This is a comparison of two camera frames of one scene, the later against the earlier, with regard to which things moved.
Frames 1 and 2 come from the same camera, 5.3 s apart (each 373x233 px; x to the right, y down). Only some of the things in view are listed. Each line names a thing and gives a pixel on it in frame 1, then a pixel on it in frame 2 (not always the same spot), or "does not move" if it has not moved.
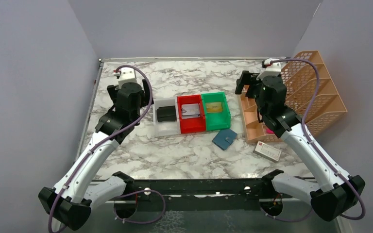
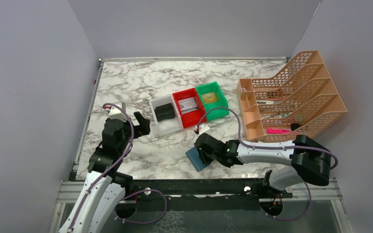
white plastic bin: (166, 128) does not move
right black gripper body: (244, 82) → (202, 150)
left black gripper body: (111, 91) → (138, 127)
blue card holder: (224, 139) → (194, 156)
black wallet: (166, 113) does not move
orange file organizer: (310, 92) does not move
